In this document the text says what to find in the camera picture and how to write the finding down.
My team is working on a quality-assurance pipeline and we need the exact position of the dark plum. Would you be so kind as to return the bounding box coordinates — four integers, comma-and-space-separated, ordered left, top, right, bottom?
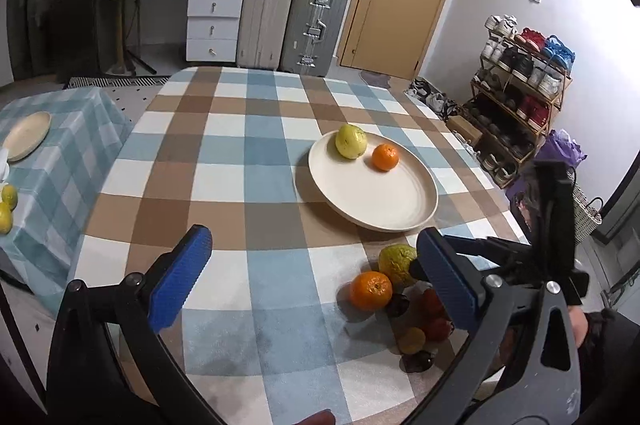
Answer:
385, 293, 411, 319
401, 350, 434, 373

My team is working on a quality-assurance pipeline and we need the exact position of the brown round longan fruit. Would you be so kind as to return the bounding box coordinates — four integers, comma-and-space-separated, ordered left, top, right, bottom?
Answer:
397, 327, 426, 356

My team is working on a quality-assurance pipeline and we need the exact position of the green-yellow rough pear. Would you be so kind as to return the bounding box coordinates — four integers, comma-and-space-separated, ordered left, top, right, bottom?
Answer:
378, 244, 418, 289

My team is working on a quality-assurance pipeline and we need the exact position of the orange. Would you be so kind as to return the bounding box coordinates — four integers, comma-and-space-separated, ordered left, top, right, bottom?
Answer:
371, 144, 400, 172
349, 271, 394, 312

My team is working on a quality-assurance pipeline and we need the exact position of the red tomato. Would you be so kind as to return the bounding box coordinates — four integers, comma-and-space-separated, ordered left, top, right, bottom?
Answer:
419, 289, 447, 319
423, 318, 454, 344

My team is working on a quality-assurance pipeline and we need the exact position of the purple bag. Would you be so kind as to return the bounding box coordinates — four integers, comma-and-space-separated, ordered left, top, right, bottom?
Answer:
536, 128, 587, 168

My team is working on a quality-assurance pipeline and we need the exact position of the checkered tablecloth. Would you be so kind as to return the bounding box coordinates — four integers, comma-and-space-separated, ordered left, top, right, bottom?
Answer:
73, 68, 522, 424

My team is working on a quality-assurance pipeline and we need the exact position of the large cream plate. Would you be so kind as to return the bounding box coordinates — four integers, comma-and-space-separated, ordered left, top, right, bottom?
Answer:
308, 132, 438, 233

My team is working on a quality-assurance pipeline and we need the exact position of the cardboard box on floor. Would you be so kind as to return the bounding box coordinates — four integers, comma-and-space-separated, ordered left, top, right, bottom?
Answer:
446, 115, 483, 147

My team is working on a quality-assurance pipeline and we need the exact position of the wooden shoe rack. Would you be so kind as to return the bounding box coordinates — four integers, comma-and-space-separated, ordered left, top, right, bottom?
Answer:
461, 29, 573, 171

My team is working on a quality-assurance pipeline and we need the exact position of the orange on plate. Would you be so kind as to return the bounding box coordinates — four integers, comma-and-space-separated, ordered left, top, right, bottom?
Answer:
371, 144, 400, 172

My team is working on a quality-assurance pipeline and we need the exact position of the teal checkered side cloth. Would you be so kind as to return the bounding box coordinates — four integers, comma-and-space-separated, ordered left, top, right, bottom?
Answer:
1, 87, 132, 315

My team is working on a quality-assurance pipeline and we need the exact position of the yellow-green pear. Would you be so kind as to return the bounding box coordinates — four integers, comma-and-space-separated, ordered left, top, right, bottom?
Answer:
334, 124, 368, 160

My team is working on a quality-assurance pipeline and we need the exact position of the yellow lemon on side table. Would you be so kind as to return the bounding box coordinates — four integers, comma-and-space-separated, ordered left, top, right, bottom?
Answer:
1, 184, 18, 211

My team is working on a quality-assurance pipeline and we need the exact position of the small cream side plate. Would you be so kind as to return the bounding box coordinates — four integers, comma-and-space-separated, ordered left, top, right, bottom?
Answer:
2, 111, 52, 163

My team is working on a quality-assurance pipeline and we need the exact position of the beige suitcase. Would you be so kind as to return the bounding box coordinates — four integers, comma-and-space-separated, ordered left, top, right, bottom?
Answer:
236, 0, 292, 70

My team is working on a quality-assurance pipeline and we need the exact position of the silver grey suitcase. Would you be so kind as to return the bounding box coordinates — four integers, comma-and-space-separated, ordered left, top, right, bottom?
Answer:
280, 0, 348, 78

